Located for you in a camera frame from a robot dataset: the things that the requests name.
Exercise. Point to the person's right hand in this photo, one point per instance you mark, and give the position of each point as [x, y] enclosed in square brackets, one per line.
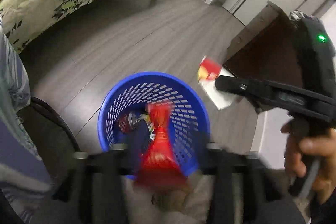
[328, 161]

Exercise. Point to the black curved chair tube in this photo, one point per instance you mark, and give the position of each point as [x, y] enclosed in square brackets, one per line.
[63, 124]

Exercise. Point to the green white milk carton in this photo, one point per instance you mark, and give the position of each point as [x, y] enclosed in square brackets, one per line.
[145, 118]

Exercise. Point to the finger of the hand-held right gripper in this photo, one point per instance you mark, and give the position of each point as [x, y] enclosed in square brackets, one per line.
[275, 94]
[262, 109]

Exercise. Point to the blue plastic basket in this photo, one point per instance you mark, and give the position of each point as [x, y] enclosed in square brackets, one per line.
[183, 98]

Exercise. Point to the dark brown wooden cabinet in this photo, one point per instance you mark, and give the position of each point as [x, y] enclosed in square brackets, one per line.
[262, 56]

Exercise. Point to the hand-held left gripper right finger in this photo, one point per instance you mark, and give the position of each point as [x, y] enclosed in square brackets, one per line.
[236, 182]

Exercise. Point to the red yellow white packet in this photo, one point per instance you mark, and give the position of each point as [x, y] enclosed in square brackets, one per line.
[210, 69]

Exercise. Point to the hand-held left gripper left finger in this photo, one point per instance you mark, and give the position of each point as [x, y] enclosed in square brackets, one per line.
[99, 182]

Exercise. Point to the red drink can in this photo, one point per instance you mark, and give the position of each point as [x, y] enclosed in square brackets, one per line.
[124, 124]

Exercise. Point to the beige cloth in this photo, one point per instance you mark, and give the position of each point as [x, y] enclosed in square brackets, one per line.
[168, 205]

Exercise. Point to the red plastic bag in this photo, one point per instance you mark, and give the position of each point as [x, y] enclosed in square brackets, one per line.
[160, 155]

